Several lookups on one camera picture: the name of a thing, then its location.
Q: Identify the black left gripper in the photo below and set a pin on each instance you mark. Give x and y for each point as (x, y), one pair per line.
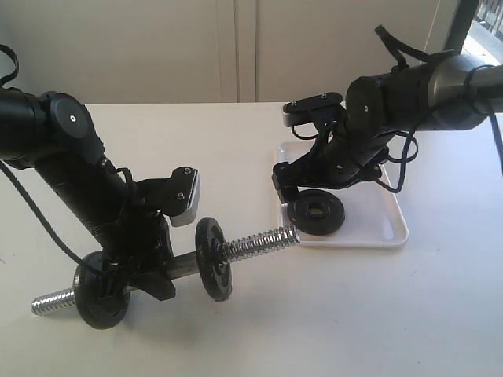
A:
(138, 240)

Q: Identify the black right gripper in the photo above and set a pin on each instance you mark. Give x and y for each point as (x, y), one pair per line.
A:
(346, 151)

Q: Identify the chrome threaded dumbbell bar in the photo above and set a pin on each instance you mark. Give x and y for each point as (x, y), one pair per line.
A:
(185, 265)

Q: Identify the black weight plate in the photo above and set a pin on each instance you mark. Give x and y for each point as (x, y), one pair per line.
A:
(316, 212)
(215, 272)
(98, 306)

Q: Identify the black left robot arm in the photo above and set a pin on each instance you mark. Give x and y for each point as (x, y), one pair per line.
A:
(54, 135)

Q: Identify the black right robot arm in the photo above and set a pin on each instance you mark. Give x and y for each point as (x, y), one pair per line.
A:
(450, 94)

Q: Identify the white rectangular plastic tray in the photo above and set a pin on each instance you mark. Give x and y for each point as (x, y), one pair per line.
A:
(373, 219)

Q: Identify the beige cabinet with doors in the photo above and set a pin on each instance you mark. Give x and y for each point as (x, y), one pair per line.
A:
(210, 51)

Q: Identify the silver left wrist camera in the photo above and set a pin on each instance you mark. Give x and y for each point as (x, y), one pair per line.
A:
(179, 196)

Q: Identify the dark window frame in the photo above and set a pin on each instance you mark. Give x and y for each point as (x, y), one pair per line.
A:
(461, 24)

